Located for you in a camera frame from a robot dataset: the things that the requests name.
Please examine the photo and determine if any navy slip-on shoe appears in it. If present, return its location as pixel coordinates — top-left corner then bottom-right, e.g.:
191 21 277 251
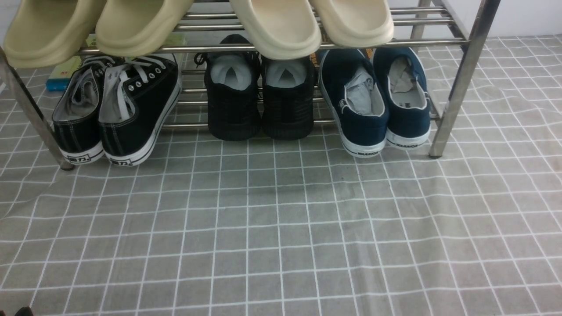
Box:
371 47 433 150
318 49 389 158

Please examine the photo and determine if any grey checked floor cloth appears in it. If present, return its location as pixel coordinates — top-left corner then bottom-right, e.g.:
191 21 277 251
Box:
0 35 562 316

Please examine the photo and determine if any olive slipper far left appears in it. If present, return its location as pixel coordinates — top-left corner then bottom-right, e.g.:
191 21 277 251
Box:
3 0 106 68

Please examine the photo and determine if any black canvas sneaker outer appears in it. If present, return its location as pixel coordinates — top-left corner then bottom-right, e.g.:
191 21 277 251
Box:
52 55 125 165

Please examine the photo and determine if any cream slipper outer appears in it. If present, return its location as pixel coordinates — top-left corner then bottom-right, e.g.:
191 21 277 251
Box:
310 0 395 48

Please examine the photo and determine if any black knit sneaker right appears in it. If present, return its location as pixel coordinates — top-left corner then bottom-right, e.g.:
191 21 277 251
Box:
261 56 317 140

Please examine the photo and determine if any black knit sneaker left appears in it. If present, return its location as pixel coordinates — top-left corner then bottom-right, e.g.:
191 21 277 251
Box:
194 51 261 141

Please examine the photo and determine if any steel shoe rack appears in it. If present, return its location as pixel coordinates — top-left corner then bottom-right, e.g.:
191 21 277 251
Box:
1 0 501 171

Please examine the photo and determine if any olive slipper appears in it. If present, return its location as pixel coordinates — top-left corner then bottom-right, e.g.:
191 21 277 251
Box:
96 0 194 57
3 0 106 68

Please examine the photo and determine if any black canvas sneaker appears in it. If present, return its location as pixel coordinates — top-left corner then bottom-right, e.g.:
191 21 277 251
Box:
98 54 182 167
52 55 125 165

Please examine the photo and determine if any black knit sneaker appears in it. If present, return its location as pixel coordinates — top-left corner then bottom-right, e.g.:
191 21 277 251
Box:
194 51 261 141
261 56 317 140

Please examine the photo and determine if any cream slipper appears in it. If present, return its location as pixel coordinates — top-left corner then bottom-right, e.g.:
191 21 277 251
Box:
310 0 395 48
230 0 322 60

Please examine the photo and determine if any cream slipper inner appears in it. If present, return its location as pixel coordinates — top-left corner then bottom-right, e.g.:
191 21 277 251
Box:
230 0 322 60

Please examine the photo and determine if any black canvas sneaker inner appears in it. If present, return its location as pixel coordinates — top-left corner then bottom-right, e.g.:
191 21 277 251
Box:
98 54 182 167

